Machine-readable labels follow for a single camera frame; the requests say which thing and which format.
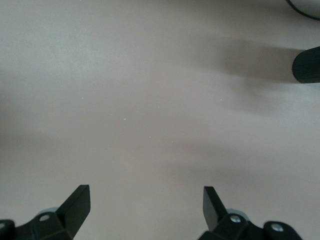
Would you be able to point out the black ribbed cylinder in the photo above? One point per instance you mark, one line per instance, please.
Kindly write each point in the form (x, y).
(307, 65)

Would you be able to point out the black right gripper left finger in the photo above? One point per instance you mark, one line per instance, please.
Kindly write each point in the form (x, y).
(72, 212)

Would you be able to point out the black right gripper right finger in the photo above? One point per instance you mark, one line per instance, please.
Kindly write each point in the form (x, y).
(215, 215)

